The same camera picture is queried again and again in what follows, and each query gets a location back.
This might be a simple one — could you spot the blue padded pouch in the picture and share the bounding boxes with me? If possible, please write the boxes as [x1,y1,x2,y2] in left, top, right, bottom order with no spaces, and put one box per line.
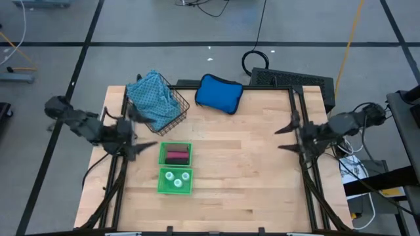
[194,73,244,115]

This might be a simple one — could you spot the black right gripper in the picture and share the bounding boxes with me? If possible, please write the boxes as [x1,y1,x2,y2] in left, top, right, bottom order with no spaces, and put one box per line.
[274,109,325,164]

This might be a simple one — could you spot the grey stand foot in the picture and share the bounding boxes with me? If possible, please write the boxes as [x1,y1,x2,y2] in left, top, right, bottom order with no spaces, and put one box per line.
[0,73,35,84]
[12,0,72,9]

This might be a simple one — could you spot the short yellow floor cable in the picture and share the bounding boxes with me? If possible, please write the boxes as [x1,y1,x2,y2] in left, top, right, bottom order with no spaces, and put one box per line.
[0,31,37,71]

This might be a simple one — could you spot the white printed paper sheet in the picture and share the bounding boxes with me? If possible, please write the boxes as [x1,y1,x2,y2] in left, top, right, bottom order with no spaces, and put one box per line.
[339,155,370,186]

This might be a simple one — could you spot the long yellow floor cable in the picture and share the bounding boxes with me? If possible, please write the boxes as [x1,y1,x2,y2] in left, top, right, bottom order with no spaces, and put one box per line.
[327,0,366,124]

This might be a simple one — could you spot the black wire basket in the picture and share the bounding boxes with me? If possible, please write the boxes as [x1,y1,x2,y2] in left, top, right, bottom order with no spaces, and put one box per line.
[130,72,191,137]

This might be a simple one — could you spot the black perforated computer case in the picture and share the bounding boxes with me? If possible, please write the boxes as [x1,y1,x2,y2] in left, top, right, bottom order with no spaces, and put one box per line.
[249,67,336,114]

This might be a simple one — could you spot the black chair base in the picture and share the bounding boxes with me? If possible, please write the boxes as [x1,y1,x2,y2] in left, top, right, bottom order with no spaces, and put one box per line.
[0,102,14,132]

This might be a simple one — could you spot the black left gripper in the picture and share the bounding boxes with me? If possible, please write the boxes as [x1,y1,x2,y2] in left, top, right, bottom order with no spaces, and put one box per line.
[113,109,159,162]

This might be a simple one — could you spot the green plastic bin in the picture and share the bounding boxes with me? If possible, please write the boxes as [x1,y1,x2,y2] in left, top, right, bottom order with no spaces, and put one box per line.
[158,141,194,168]
[156,167,194,195]

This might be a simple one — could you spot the blue patterned cloth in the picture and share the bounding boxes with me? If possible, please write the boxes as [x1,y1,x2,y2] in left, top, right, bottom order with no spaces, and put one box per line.
[126,69,182,132]

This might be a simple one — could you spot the white floor cable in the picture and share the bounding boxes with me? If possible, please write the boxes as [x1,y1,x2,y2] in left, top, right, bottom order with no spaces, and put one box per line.
[0,0,28,66]

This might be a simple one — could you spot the white looped cable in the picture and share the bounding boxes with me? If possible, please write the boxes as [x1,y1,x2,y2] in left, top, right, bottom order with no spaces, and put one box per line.
[352,191,377,230]

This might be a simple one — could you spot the black tangled floor cables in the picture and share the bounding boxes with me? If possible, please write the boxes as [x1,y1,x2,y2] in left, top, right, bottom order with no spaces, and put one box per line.
[175,0,230,18]

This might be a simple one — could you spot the black desk beam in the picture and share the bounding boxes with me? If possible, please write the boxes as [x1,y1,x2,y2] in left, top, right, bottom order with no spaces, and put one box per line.
[343,165,420,197]

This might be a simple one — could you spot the grey side desk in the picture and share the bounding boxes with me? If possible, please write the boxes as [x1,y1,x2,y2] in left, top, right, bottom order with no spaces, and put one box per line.
[386,85,420,184]

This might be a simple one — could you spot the black coiled floor cable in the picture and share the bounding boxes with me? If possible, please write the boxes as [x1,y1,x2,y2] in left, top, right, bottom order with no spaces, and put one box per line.
[241,0,270,77]

